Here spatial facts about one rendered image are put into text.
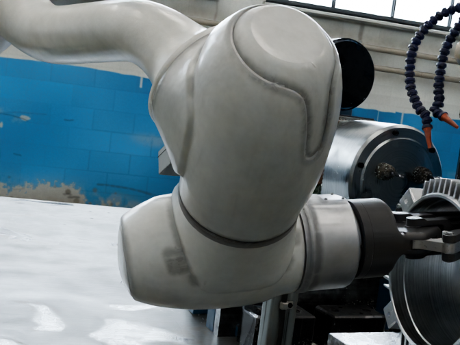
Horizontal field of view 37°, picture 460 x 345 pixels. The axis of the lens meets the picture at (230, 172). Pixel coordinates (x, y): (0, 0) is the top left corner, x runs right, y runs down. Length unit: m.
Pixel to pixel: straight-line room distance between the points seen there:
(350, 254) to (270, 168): 0.18
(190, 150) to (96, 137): 6.32
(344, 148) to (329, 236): 0.95
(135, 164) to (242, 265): 6.31
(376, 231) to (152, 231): 0.20
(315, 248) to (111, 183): 6.28
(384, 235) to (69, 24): 0.35
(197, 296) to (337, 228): 0.14
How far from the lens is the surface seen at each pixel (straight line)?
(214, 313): 1.12
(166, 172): 1.37
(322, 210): 0.62
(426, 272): 0.81
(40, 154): 6.83
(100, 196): 6.87
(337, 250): 0.62
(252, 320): 1.04
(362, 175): 1.52
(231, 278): 0.57
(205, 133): 0.47
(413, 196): 0.76
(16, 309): 1.16
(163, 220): 0.57
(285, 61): 0.44
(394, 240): 0.65
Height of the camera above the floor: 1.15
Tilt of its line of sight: 5 degrees down
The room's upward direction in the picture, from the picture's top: 7 degrees clockwise
